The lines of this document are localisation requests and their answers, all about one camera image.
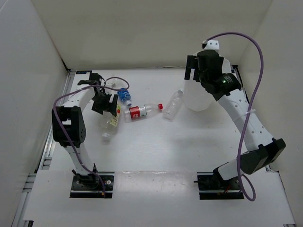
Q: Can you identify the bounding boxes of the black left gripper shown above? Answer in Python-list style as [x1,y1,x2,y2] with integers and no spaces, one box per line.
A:
[92,92,118,116]

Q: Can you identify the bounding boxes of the blue label small bottle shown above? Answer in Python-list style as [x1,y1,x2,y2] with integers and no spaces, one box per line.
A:
[117,88,132,107]

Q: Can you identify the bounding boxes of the clear bottle yellow label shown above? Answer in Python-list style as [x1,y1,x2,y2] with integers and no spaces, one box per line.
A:
[100,110,120,143]

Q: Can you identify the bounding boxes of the clear bottle red cap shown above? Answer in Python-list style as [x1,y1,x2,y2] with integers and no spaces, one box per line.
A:
[124,104,163,122]

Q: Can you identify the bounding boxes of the clear crushed capless bottle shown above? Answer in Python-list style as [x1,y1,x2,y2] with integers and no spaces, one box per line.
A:
[163,90,184,121]

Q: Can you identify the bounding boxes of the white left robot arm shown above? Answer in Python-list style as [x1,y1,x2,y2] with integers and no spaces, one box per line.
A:
[52,73,118,189]

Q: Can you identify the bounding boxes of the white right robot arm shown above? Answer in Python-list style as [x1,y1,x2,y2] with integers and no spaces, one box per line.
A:
[184,50,286,191]

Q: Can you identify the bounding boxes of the white plastic bin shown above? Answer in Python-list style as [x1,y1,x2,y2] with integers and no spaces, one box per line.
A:
[183,51,230,112]

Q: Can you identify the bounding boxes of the black xdof logo sticker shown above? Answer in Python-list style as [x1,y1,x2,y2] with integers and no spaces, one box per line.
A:
[76,70,92,75]

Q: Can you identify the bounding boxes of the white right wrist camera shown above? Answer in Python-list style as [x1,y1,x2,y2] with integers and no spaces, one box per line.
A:
[202,40,220,52]

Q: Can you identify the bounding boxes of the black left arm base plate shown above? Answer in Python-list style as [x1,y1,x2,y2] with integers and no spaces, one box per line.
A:
[70,171,115,199]

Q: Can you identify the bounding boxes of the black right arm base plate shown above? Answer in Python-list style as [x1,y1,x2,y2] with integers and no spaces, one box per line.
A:
[193,172,244,200]

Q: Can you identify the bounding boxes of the left aluminium frame rail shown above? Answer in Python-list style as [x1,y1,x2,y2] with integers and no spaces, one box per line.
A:
[9,68,76,227]

